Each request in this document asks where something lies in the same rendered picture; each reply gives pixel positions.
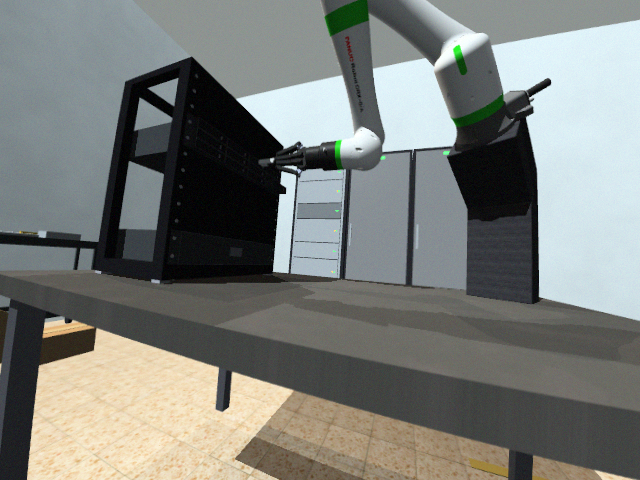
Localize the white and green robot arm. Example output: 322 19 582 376
319 0 551 171

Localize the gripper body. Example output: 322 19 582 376
294 145 322 171

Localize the black server rack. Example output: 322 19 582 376
95 57 286 284

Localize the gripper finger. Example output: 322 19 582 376
259 159 303 177
259 141 303 162

